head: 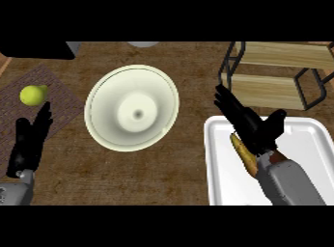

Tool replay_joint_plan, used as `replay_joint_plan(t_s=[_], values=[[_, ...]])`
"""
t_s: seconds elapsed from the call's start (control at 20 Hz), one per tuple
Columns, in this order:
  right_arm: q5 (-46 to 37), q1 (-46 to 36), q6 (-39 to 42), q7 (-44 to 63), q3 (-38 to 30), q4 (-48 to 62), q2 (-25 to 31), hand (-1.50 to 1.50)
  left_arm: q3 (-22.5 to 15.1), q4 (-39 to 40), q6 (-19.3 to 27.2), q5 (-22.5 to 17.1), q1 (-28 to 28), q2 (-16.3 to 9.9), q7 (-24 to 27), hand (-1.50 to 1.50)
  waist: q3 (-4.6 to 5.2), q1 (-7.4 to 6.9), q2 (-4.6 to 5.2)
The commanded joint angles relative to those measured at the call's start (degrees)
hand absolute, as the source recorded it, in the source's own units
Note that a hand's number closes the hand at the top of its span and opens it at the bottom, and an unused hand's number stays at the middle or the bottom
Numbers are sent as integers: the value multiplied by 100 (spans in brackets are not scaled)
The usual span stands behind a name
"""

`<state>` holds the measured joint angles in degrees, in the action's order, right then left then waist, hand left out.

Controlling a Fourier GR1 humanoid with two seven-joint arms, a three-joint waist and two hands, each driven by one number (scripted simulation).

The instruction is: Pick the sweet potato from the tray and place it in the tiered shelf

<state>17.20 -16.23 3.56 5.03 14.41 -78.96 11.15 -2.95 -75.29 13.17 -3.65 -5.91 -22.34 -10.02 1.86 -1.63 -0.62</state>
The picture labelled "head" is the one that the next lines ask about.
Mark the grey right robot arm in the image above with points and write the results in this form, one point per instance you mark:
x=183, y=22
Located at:
x=288, y=180

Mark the white rectangular tray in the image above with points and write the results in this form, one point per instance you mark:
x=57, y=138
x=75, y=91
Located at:
x=311, y=154

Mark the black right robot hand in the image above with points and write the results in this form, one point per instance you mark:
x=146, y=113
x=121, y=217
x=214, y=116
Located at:
x=249, y=125

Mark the brown woven placemat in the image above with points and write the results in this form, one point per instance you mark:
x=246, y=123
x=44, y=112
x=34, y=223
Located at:
x=12, y=119

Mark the orange sweet potato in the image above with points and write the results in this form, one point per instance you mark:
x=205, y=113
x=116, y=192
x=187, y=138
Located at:
x=243, y=154

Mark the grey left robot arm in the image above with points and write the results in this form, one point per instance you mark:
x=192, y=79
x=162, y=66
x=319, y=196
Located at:
x=10, y=189

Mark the cream round bowl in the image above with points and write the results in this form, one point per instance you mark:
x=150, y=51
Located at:
x=133, y=107

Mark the grey round object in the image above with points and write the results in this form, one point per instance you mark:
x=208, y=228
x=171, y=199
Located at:
x=143, y=44

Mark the black appliance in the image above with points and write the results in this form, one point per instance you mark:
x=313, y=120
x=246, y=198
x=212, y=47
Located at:
x=31, y=49

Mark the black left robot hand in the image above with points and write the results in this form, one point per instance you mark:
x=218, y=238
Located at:
x=25, y=144

